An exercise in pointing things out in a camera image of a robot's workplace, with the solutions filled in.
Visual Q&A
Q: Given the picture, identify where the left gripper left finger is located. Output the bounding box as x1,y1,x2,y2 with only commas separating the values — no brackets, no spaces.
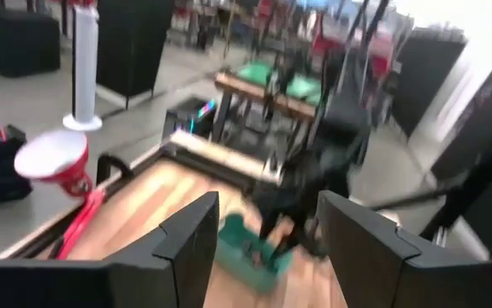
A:
0,191,220,308

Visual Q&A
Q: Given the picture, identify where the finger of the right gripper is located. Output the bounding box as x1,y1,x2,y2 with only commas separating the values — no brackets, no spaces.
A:
290,213,329,258
258,211,288,243

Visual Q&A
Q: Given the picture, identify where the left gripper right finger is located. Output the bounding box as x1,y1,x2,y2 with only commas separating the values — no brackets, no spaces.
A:
316,190,492,308

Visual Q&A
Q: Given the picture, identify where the teal open box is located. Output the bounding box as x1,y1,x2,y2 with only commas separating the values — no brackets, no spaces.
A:
214,212,294,295

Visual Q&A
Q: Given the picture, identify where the wooden background table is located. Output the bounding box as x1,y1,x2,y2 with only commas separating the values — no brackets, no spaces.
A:
210,59,326,145

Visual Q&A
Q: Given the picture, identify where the black computer with lights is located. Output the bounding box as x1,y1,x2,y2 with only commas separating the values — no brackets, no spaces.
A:
162,97,217,142

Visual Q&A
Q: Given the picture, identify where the black cabinet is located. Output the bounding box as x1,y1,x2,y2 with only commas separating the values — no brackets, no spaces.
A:
95,0,175,110
393,27,468,139

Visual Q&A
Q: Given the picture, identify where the white tower fan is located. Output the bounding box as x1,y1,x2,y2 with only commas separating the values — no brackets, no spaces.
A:
62,4,104,132

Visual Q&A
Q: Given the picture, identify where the black box case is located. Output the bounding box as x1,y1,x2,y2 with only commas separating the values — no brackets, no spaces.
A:
0,9,62,78

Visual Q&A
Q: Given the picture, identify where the black curved bracket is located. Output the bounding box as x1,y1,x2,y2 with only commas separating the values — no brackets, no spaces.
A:
95,153,134,186

